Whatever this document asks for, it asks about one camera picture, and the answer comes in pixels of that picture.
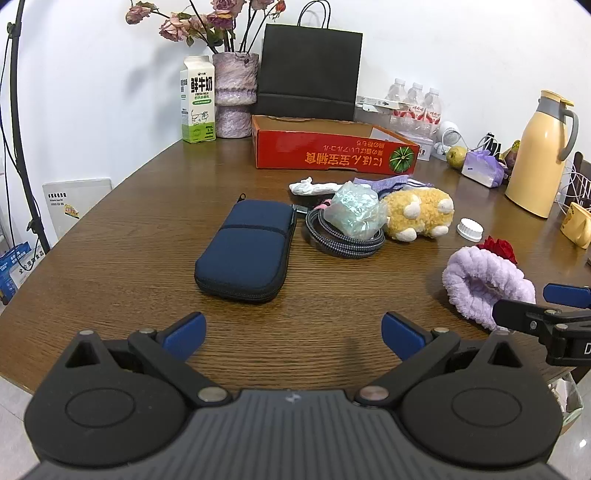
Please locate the purple wrapped packet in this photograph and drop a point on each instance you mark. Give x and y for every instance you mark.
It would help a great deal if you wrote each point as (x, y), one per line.
(480, 168)

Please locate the purple ceramic vase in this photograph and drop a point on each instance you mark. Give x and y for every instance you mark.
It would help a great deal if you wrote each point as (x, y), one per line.
(235, 83)

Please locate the white mini fan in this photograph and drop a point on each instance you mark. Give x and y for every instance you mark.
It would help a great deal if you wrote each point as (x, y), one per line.
(447, 131)

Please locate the dried pink roses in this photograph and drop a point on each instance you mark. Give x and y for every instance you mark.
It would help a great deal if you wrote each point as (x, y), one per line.
(178, 23)

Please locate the yellow thermos jug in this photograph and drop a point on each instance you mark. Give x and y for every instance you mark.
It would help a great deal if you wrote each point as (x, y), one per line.
(535, 161)

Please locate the red fabric flower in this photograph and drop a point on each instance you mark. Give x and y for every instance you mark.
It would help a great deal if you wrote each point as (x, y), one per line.
(501, 248)

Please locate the white flat box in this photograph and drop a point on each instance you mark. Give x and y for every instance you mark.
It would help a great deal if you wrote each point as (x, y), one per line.
(369, 102)

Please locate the navy zip pouch case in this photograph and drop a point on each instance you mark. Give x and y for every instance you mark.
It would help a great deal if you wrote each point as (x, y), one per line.
(244, 249)

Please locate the dark snack packet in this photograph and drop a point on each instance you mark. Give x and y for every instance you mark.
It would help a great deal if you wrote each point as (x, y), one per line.
(511, 159)

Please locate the printed metal tin box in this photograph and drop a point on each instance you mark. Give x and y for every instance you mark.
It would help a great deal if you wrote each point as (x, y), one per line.
(422, 150)

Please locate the white carton box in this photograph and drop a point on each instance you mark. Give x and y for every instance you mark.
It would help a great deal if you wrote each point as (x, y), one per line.
(78, 203)

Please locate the yellow plush toy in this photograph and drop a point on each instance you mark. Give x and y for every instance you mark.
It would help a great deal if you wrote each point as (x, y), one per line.
(415, 217)

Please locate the white green milk carton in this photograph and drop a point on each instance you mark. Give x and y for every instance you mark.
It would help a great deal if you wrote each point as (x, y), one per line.
(197, 101)

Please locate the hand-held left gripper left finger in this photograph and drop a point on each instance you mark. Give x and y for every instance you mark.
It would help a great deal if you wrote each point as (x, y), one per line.
(187, 332)

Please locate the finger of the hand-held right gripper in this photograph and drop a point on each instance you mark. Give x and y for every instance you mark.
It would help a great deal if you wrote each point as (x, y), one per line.
(517, 314)
(565, 294)

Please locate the blue printed boxes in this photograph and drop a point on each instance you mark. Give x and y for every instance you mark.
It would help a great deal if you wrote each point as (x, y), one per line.
(11, 272)

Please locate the green pear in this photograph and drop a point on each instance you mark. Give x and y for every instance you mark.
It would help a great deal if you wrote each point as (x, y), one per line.
(457, 157)

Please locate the translucent green plastic bag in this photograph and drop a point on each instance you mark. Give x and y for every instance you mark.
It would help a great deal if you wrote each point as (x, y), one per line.
(355, 207)

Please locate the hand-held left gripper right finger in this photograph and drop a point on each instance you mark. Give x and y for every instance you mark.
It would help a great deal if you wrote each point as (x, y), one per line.
(401, 334)

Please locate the purple fluffy headband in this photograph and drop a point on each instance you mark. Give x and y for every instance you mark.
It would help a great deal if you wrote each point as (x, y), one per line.
(480, 277)

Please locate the yellow mug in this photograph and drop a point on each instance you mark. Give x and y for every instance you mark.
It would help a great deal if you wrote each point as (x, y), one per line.
(577, 226)

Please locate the black paper bag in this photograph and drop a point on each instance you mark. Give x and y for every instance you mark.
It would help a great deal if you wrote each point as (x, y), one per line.
(309, 69)

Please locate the red cardboard box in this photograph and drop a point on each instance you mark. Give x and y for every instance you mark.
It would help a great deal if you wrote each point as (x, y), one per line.
(295, 152)

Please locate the white packet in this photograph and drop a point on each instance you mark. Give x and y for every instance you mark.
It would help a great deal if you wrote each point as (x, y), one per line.
(314, 187)

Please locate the white bottle cap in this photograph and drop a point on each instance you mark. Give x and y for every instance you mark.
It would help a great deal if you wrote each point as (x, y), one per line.
(470, 229)

